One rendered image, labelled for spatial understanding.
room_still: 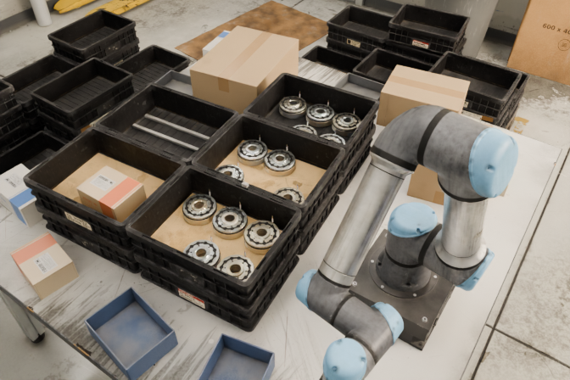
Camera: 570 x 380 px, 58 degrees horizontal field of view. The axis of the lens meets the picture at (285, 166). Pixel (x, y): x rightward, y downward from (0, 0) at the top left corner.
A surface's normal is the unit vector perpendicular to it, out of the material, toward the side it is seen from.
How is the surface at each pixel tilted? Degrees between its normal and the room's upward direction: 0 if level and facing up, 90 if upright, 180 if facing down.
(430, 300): 2
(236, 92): 90
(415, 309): 2
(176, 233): 0
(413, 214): 9
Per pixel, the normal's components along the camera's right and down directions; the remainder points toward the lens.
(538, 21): -0.54, 0.37
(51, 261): 0.00, -0.74
